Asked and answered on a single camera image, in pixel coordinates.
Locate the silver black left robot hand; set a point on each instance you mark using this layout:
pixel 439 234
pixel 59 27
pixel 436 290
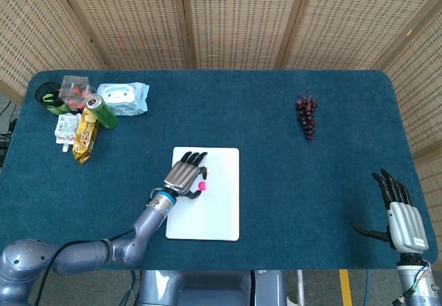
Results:
pixel 181 176

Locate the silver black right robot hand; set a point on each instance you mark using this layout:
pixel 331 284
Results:
pixel 406 226

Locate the pink disc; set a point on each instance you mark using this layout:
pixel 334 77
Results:
pixel 203 186

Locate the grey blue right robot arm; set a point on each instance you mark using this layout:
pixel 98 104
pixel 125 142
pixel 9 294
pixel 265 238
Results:
pixel 414 295

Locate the white rectangular board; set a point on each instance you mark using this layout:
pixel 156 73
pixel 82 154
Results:
pixel 221 212

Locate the yellow floor tape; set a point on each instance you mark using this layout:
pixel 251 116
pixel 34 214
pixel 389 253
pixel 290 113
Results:
pixel 346 288

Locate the light blue wet wipes pack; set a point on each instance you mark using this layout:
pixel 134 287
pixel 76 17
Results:
pixel 127 95

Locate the blue table mat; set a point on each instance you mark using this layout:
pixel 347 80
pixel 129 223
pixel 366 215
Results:
pixel 276 199

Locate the green drink can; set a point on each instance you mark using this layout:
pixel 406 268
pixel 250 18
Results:
pixel 103 114

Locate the gold snack bag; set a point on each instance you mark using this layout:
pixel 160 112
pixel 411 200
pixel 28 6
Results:
pixel 84 140

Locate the grey blue robot torso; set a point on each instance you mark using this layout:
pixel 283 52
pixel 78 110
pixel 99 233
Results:
pixel 207 288

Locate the metal table leg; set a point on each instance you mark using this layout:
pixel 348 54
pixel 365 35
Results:
pixel 302 288

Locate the white spout pouch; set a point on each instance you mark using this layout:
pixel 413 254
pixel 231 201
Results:
pixel 65 126

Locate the red orange toy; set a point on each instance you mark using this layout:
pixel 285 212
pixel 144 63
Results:
pixel 74 104

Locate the dark red grape bunch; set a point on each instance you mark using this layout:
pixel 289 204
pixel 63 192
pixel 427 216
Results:
pixel 306 112

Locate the clear plastic box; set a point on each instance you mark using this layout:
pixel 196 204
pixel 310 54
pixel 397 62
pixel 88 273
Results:
pixel 72 85

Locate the bamboo folding screen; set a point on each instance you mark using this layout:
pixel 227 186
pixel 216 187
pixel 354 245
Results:
pixel 241 16

